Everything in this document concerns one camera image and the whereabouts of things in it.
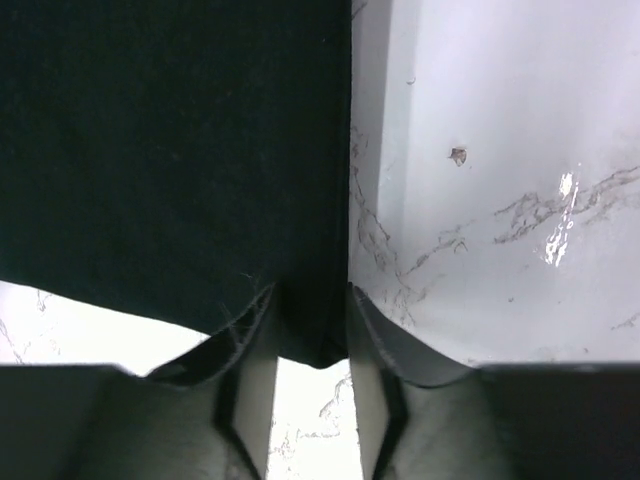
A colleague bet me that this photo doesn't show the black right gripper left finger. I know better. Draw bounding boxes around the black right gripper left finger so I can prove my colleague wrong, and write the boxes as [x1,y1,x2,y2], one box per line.
[1,285,278,479]

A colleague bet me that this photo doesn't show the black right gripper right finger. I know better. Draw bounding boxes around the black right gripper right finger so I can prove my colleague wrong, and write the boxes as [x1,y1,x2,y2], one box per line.
[347,287,639,479]

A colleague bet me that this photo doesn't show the black t shirt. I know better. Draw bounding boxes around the black t shirt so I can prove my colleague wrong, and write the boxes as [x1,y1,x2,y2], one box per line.
[1,1,352,368]

